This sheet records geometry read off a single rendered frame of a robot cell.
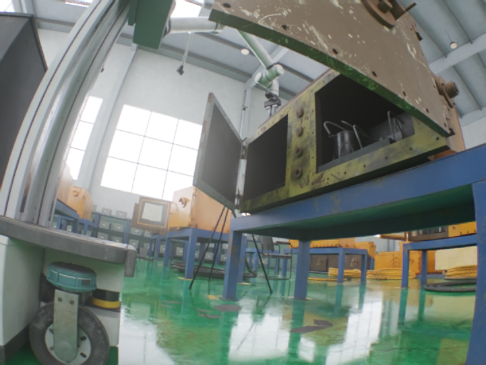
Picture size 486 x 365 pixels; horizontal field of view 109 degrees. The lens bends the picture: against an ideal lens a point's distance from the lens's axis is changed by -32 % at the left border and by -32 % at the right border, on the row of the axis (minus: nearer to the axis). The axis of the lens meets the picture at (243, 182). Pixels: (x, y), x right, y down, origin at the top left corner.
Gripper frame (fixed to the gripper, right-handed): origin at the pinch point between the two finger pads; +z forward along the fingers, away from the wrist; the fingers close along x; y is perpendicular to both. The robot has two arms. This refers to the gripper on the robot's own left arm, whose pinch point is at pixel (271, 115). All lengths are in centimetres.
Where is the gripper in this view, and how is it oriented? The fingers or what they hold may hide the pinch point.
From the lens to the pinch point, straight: 199.2
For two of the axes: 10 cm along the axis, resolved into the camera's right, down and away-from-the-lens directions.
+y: 5.7, 2.9, 7.6
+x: -8.1, 0.9, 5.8
